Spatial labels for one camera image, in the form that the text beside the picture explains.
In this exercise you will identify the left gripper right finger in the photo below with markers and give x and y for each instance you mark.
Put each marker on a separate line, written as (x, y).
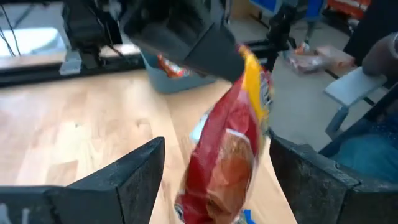
(326, 202)

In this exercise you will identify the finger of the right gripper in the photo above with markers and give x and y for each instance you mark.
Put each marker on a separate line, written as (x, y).
(217, 56)

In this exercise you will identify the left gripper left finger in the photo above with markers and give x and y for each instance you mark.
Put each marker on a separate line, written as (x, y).
(102, 202)

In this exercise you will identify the red Maruchan ramen pack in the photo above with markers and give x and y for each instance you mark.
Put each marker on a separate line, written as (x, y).
(172, 68)
(230, 155)

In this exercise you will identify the blue Maruchan ramen pack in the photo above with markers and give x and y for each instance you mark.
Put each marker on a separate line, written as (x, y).
(248, 217)

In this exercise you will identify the teal plastic bin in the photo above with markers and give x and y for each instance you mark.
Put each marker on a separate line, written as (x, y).
(174, 85)

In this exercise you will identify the plastic-wrapped noodle case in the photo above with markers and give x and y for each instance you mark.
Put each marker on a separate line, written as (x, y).
(311, 62)

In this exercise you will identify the white padded stool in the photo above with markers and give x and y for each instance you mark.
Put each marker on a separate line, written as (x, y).
(351, 88)

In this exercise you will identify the white rounded tabletop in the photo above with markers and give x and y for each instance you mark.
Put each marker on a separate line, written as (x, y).
(31, 42)

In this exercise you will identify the orange striped crate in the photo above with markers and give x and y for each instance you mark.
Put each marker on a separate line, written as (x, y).
(348, 6)

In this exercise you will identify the person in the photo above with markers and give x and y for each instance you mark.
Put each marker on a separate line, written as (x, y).
(382, 56)

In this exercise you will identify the silver frame bracket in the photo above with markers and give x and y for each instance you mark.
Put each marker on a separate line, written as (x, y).
(71, 63)

